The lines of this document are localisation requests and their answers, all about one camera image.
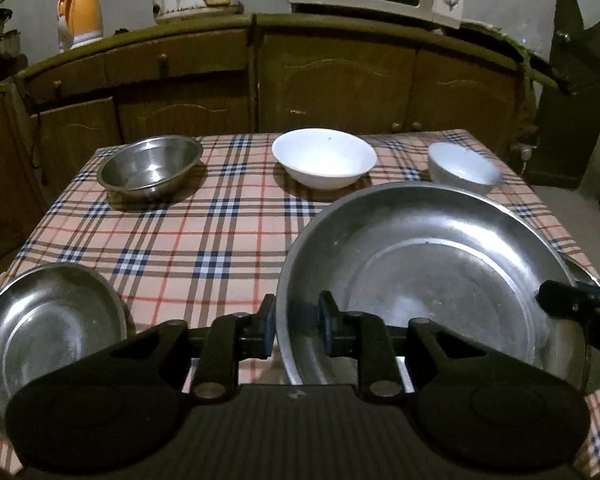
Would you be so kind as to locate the small steel bowl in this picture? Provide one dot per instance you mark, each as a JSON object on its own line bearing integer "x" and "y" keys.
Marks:
{"x": 150, "y": 169}

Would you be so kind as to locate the plaid checkered tablecloth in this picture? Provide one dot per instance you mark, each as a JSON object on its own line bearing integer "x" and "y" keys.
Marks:
{"x": 220, "y": 248}

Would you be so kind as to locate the orange electric kettle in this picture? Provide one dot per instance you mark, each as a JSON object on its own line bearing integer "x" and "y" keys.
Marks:
{"x": 79, "y": 22}

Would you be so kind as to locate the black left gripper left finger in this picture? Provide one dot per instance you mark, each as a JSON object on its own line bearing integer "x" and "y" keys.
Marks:
{"x": 230, "y": 340}

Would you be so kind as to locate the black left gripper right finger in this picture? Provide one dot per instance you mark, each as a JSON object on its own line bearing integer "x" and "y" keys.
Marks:
{"x": 365, "y": 338}

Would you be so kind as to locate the steel plate on left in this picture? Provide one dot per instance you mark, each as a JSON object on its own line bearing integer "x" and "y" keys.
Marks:
{"x": 50, "y": 317}

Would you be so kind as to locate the small white ceramic bowl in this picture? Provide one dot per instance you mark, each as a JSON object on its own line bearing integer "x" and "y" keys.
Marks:
{"x": 454, "y": 165}

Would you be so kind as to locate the wide white ceramic bowl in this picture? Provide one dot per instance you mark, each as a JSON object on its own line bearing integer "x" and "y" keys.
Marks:
{"x": 324, "y": 159}

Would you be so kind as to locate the large steel round pan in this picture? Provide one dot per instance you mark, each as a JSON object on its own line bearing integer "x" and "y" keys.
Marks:
{"x": 420, "y": 250}

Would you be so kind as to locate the green cloth on counter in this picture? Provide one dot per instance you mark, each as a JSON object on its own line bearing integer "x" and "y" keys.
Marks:
{"x": 493, "y": 38}

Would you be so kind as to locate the dark door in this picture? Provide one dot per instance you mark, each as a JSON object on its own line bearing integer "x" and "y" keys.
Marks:
{"x": 568, "y": 119}

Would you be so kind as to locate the brown wooden cabinet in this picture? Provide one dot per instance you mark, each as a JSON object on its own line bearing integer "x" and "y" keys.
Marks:
{"x": 259, "y": 73}

